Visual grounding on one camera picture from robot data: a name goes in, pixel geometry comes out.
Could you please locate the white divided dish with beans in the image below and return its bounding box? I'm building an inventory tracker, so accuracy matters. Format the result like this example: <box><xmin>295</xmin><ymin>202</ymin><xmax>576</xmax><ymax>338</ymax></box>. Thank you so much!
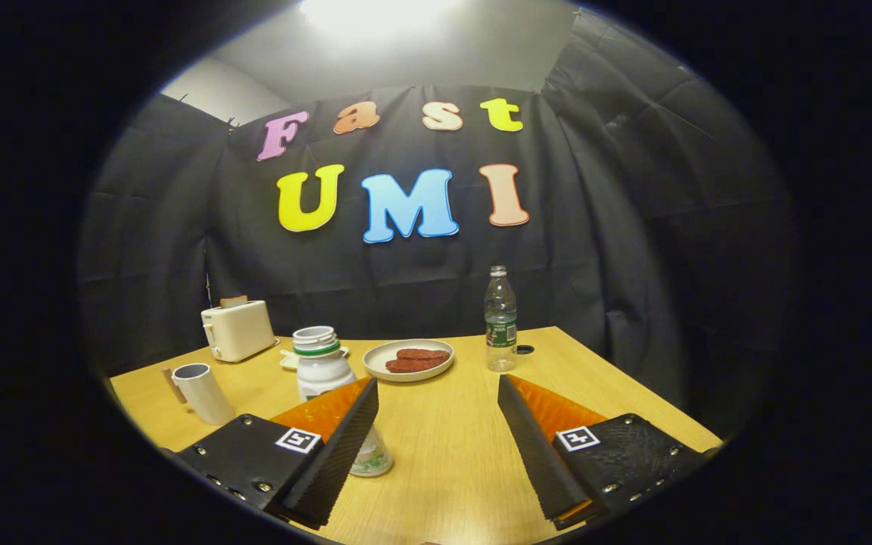
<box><xmin>279</xmin><ymin>344</ymin><xmax>350</xmax><ymax>372</ymax></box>

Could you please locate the black backdrop cloth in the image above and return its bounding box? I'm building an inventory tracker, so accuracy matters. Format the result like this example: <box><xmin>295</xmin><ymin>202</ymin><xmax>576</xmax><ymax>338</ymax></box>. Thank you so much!
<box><xmin>76</xmin><ymin>8</ymin><xmax>796</xmax><ymax>440</ymax></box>

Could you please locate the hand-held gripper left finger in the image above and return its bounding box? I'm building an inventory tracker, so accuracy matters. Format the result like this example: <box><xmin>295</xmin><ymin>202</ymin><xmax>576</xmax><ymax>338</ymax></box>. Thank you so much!
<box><xmin>167</xmin><ymin>376</ymin><xmax>379</xmax><ymax>531</ymax></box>

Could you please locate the white cup with wooden handle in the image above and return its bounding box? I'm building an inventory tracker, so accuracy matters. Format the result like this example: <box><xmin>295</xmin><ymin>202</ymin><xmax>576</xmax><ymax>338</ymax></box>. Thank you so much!
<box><xmin>162</xmin><ymin>363</ymin><xmax>236</xmax><ymax>426</ymax></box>

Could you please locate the clear plastic water bottle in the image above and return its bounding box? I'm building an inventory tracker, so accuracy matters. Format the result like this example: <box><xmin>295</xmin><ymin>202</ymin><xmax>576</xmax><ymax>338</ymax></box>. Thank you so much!
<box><xmin>484</xmin><ymin>266</ymin><xmax>519</xmax><ymax>373</ymax></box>

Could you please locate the white round plate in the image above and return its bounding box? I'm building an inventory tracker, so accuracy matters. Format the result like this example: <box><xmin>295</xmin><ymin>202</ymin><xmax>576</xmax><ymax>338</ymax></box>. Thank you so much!
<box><xmin>363</xmin><ymin>338</ymin><xmax>455</xmax><ymax>383</ymax></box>

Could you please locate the wooden table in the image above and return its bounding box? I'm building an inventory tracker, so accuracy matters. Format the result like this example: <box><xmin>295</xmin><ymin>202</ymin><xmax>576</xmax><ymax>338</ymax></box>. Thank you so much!
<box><xmin>107</xmin><ymin>325</ymin><xmax>724</xmax><ymax>545</ymax></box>

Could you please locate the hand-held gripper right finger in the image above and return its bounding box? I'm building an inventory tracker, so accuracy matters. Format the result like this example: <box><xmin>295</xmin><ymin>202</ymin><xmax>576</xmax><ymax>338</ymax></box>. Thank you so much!
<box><xmin>497</xmin><ymin>373</ymin><xmax>709</xmax><ymax>531</ymax></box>

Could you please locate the white juice bottle green label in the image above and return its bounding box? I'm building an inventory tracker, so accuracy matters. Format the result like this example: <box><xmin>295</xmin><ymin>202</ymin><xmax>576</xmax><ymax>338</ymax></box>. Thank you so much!
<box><xmin>292</xmin><ymin>325</ymin><xmax>394</xmax><ymax>478</ymax></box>

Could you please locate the cream toaster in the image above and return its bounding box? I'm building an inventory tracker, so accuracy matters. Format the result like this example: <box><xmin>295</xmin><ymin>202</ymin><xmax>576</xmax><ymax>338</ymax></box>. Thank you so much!
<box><xmin>201</xmin><ymin>300</ymin><xmax>279</xmax><ymax>363</ymax></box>

